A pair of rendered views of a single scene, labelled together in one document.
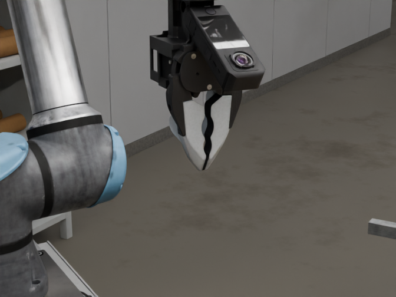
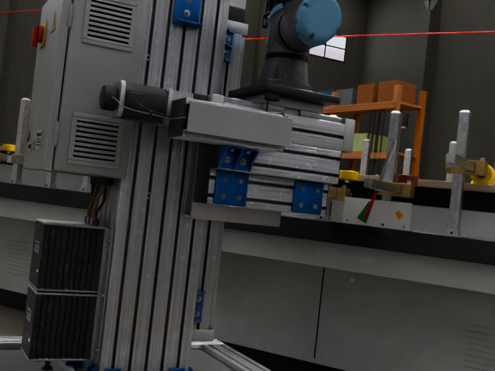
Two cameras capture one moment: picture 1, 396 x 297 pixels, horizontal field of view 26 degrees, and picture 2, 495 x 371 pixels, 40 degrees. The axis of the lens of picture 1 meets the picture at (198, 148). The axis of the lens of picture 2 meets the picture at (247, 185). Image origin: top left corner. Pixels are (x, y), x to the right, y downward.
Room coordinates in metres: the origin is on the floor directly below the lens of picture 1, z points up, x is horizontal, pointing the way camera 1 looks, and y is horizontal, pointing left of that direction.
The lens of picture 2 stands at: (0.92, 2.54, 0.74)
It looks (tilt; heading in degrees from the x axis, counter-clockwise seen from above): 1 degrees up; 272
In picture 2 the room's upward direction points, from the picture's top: 6 degrees clockwise
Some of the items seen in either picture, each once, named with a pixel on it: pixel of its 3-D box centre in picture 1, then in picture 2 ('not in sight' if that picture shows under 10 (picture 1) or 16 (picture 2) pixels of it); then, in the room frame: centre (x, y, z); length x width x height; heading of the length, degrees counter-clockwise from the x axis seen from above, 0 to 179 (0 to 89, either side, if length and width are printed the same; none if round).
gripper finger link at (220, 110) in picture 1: (207, 126); not in sight; (0.96, -0.01, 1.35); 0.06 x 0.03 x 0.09; 28
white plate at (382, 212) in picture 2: not in sight; (376, 213); (0.52, 0.02, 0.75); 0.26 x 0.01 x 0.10; 151
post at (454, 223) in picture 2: not in sight; (458, 177); (0.26, 0.14, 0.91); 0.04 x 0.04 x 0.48; 61
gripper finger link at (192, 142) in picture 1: (183, 129); not in sight; (0.95, 0.02, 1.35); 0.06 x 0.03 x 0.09; 28
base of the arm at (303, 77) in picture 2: not in sight; (285, 75); (0.91, 0.74, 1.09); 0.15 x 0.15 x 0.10
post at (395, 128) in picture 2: not in sight; (390, 174); (0.48, 0.02, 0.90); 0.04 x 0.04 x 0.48; 61
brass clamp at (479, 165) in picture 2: not in sight; (466, 167); (0.24, 0.15, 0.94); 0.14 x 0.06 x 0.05; 151
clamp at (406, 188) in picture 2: not in sight; (395, 189); (0.46, 0.03, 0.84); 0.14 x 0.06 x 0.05; 151
